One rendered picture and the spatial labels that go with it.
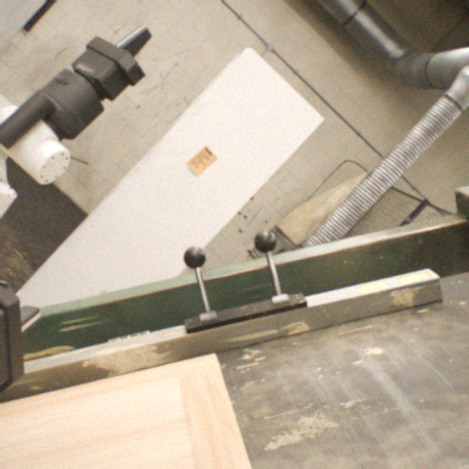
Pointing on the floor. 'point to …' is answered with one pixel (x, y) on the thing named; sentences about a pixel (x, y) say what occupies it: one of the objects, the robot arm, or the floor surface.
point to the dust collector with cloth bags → (307, 218)
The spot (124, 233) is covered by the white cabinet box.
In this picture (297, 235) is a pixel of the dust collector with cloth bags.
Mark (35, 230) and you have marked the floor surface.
